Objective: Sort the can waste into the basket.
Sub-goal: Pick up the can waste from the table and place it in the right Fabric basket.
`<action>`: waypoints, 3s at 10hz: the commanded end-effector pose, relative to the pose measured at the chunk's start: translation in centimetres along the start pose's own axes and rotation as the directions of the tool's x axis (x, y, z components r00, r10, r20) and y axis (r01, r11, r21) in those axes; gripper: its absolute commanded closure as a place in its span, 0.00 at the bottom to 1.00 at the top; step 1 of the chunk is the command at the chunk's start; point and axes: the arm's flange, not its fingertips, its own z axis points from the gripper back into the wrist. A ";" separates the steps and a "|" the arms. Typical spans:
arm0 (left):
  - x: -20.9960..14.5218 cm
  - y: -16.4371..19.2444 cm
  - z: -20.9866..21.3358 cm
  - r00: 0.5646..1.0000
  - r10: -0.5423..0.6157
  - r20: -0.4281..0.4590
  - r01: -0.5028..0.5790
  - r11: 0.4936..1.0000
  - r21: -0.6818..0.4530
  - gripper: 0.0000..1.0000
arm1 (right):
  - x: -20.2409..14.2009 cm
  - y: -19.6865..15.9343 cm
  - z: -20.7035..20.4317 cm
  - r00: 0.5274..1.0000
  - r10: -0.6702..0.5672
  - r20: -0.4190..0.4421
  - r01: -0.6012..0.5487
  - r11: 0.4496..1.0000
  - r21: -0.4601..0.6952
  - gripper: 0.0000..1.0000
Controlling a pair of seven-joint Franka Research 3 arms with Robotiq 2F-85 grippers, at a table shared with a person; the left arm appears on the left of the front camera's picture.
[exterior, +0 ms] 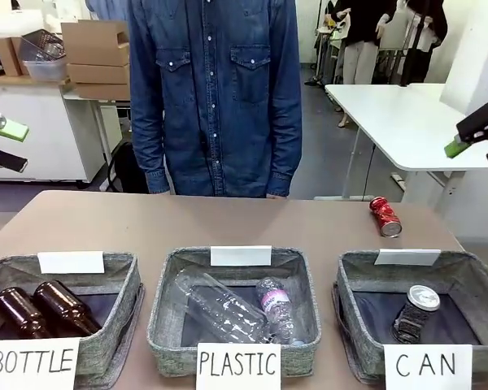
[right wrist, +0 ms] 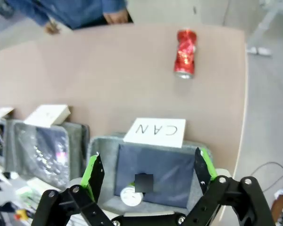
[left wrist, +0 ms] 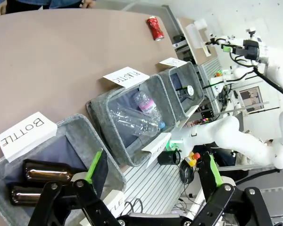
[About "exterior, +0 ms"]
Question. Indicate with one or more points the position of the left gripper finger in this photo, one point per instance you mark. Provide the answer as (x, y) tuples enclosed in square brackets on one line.
[(8, 160), (12, 131)]

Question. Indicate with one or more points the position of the red drink can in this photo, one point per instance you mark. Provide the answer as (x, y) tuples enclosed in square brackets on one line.
[(384, 215)]

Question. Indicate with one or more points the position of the brown glass bottle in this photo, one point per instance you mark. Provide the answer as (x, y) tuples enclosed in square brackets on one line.
[(61, 304), (16, 310)]

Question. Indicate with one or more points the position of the black drink can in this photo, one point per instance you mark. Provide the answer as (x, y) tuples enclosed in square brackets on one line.
[(415, 317)]

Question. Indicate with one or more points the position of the large clear plastic bottle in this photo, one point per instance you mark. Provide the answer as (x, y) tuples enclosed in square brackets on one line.
[(223, 308)]

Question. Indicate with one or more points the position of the small clear bottle blue cap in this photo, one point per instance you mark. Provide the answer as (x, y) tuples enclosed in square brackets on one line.
[(274, 302)]

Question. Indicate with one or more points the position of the grey fabric basket bottle label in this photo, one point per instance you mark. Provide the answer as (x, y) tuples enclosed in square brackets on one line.
[(122, 284)]

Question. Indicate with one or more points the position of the grey fabric basket can label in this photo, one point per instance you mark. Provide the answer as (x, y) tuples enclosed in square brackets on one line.
[(349, 292)]

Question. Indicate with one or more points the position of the grey fabric basket plastic label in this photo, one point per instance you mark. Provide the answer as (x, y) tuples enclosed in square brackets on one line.
[(171, 292)]

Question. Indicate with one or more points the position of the white paper sign CAN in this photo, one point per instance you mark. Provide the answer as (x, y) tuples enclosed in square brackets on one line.
[(427, 365)]

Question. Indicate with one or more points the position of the white cabinet wooden top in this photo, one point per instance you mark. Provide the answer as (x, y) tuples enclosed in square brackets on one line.
[(44, 122)]

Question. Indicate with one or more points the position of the translucent plastic storage bin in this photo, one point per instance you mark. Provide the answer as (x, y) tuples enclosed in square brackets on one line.
[(44, 70)]

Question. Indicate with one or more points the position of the white board panel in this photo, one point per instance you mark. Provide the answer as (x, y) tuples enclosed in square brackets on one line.
[(476, 53)]

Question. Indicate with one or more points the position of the small cardboard box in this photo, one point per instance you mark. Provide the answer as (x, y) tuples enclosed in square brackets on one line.
[(9, 57)]

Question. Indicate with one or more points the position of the large white table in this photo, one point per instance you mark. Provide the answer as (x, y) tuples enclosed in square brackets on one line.
[(398, 118)]

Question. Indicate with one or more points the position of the small white desk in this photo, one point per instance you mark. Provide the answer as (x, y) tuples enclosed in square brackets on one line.
[(101, 105)]

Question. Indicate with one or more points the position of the flat closed cardboard box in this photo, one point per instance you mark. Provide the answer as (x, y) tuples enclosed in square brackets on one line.
[(99, 74), (103, 91)]

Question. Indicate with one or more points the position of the person in black coat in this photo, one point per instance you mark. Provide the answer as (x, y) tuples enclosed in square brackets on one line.
[(423, 32)]

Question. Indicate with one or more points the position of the blank white card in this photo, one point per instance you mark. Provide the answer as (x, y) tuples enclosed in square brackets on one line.
[(406, 257), (71, 262), (240, 256)]

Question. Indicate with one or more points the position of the open cardboard box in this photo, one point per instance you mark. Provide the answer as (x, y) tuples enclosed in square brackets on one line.
[(93, 40)]

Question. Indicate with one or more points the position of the person in white trousers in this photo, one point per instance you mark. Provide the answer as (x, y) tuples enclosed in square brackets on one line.
[(362, 44)]

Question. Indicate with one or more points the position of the person in light blue shirt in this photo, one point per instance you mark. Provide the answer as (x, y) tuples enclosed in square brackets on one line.
[(105, 8)]

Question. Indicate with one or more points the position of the white paper sign BOTTLE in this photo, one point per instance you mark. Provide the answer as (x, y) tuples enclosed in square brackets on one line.
[(32, 361)]

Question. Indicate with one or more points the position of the person in denim shirt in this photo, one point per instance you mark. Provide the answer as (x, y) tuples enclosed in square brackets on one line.
[(215, 101)]

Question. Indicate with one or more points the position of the white paper sign PLASTIC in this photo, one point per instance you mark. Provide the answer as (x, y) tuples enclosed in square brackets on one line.
[(238, 365)]

